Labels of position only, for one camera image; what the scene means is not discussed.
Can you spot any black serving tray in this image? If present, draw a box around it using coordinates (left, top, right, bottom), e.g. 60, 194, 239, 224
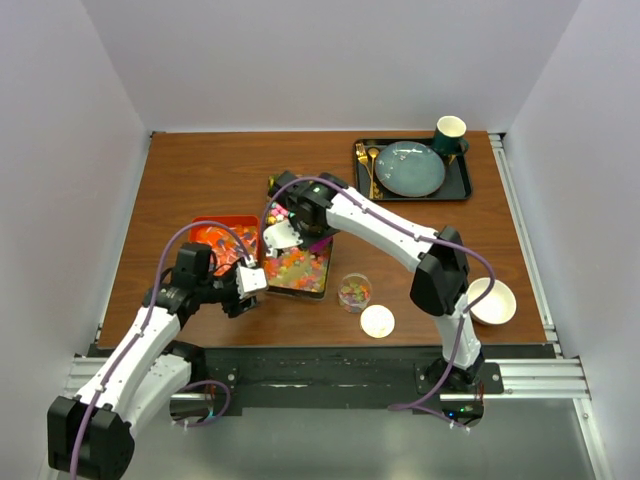
353, 138, 472, 202

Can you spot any gold jar lid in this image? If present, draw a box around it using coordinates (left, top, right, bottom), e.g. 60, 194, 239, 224
360, 305, 395, 339

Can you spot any purple plastic scoop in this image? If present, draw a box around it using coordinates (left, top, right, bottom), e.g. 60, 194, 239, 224
309, 238, 332, 252

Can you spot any gold fork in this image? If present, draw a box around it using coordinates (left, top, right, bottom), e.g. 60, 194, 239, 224
354, 142, 377, 200

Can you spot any orange candy box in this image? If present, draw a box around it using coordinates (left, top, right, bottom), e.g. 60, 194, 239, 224
189, 215, 259, 275

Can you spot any gold spoon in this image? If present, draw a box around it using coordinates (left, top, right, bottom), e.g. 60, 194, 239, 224
367, 147, 383, 200

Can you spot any white paper bowl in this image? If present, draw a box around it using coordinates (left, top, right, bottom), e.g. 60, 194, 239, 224
467, 277, 517, 326

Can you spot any aluminium frame rail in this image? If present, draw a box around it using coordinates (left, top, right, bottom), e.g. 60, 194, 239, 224
63, 357, 591, 399

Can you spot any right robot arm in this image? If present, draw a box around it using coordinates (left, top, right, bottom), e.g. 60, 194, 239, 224
268, 171, 484, 393

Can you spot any candy tin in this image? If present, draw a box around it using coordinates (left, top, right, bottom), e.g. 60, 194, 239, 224
263, 240, 333, 300
261, 171, 298, 231

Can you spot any blue ceramic plate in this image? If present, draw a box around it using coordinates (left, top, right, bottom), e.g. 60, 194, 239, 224
374, 140, 446, 198

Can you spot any clear plastic jar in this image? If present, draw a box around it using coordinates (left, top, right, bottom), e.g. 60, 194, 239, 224
337, 273, 372, 313

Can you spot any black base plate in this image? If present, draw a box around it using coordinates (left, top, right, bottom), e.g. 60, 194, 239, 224
149, 346, 504, 421

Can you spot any dark green cup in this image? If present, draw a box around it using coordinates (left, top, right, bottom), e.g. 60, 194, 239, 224
431, 115, 469, 156

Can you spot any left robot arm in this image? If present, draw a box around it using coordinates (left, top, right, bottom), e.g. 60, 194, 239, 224
47, 243, 267, 479

